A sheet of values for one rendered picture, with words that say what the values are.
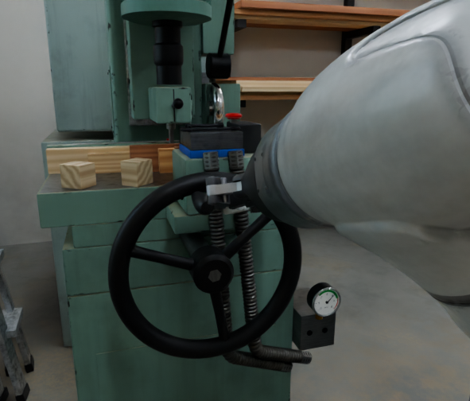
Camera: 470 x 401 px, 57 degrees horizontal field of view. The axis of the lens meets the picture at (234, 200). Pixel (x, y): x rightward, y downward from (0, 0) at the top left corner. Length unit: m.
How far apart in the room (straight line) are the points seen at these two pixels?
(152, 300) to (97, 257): 0.13
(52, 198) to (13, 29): 2.55
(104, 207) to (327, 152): 0.60
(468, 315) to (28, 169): 3.15
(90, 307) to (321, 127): 0.68
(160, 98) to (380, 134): 0.72
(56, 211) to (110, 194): 0.09
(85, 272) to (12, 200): 2.56
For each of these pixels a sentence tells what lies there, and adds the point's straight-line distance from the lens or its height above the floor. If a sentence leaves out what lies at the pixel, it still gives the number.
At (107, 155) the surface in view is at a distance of 0.91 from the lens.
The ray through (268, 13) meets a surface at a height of 1.53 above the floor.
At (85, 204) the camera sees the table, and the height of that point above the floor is 0.88.
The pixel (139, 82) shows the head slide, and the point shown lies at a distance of 1.00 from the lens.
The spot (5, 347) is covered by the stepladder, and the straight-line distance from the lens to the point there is 1.71.
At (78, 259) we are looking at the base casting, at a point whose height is 0.78.
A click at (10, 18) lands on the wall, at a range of 3.27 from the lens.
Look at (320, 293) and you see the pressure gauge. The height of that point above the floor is 0.68.
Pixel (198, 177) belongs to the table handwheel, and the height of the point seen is 0.95.
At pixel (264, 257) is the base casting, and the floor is 0.74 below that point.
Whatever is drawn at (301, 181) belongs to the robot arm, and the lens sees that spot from 0.24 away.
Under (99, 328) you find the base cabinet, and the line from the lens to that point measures 0.86.
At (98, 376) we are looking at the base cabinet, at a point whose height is 0.54.
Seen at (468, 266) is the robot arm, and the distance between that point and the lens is 0.23.
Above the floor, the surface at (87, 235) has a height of 0.82.
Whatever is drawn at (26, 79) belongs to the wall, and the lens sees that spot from 3.23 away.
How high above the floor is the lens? 1.06
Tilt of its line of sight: 14 degrees down
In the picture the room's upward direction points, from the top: straight up
